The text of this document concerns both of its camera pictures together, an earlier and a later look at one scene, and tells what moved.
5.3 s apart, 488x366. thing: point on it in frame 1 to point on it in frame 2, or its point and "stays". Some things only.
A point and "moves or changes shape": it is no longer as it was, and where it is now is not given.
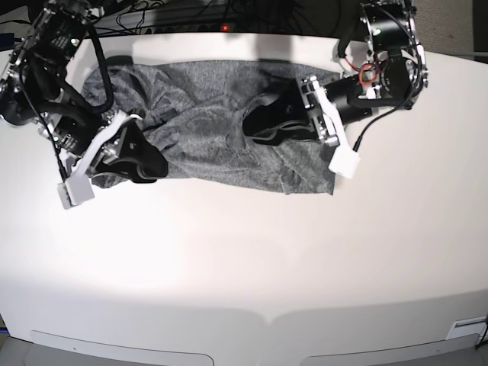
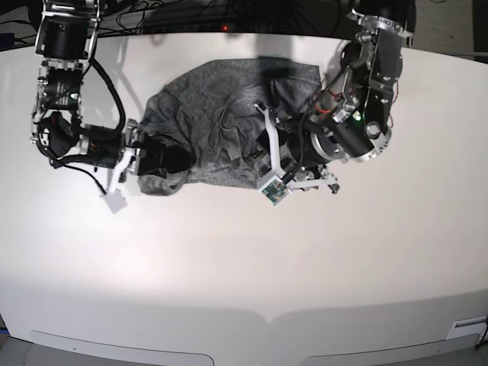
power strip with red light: [171, 23] stays
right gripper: [280, 117] to [302, 153]
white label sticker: [467, 327] stays
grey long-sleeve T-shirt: [194, 113] moves or changes shape
